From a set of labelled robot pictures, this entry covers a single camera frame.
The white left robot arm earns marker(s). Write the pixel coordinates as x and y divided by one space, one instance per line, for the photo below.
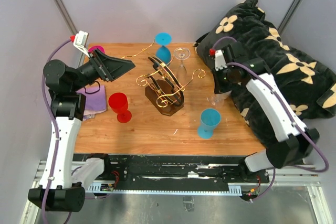
59 188

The aluminium frame rail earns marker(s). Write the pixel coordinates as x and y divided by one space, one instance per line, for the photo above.
194 179

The clear wine glass back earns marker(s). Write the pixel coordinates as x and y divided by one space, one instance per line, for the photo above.
181 54

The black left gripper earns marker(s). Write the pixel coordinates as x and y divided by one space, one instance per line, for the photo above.
112 68

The blue plastic wine glass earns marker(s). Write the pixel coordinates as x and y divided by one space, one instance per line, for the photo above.
209 121
163 53

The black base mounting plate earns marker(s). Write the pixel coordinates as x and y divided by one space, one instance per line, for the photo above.
179 159

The clear wine glass front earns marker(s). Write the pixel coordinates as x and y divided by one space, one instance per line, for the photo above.
216 100

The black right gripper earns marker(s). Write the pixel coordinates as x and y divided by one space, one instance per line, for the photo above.
220 87

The gold wire wine glass rack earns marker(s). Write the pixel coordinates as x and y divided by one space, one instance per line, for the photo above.
162 87

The blue plastic wine glass back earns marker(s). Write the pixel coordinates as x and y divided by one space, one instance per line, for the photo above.
163 53

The magenta plastic wine glass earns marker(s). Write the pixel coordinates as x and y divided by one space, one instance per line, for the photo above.
96 52

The purple folded cloth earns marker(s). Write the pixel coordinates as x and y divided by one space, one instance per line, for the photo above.
96 101

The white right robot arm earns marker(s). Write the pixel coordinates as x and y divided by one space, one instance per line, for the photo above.
294 140

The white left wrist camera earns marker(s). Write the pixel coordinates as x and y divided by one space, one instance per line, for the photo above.
79 41

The clear wine glass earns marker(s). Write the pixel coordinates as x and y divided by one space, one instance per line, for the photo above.
216 100
181 54

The blue plastic wine glass front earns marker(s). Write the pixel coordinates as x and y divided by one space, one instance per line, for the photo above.
209 121

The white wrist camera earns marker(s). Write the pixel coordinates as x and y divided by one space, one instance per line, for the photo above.
79 41
220 62

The black floral plush pillow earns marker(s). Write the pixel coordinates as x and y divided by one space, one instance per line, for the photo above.
307 85

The red plastic wine glass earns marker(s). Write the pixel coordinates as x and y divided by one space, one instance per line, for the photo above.
118 102

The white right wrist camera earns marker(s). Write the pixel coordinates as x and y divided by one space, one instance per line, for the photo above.
220 62

